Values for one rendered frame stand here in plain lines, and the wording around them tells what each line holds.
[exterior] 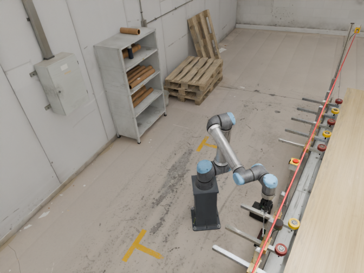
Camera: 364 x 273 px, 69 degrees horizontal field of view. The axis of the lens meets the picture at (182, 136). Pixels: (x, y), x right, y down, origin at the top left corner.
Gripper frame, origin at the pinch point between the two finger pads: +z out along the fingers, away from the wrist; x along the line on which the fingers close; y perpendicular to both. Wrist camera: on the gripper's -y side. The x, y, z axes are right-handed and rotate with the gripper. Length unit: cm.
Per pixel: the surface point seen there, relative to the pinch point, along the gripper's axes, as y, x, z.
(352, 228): -23, 57, 8
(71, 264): 88, -162, 98
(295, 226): -4.2, 22.3, 7.8
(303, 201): -56, 21, 36
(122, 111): -97, -248, 39
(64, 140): -4, -263, 35
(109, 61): -96, -251, -39
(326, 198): -43, 36, 8
